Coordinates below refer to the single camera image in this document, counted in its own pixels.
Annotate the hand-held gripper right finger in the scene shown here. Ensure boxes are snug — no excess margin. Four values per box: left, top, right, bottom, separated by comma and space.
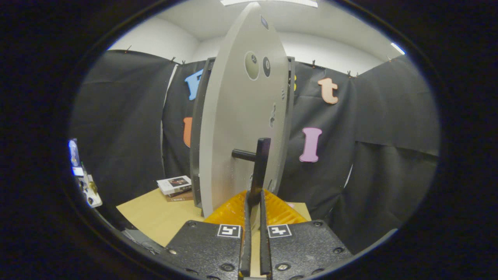
259, 189, 354, 280

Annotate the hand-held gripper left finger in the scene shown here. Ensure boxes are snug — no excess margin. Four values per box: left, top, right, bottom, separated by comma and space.
165, 190, 253, 280

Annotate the grey shoe cabinet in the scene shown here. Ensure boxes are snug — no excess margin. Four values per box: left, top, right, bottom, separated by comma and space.
189, 56, 295, 208

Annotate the white shoe cabinet door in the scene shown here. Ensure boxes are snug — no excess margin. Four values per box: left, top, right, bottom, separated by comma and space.
199, 2, 290, 218

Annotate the brown book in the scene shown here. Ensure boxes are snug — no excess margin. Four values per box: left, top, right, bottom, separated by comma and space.
165, 190, 194, 202

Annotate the white book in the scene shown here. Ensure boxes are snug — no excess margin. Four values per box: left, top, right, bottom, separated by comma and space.
157, 175, 192, 195

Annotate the white cluttered equipment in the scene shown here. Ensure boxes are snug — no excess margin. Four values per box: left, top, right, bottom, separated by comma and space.
68, 138, 103, 208

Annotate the black backdrop cloth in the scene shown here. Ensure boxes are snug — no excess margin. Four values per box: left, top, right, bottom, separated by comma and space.
70, 50, 440, 253

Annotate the long ceiling light panel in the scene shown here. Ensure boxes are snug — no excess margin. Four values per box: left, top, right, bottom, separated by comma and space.
220, 0, 319, 8

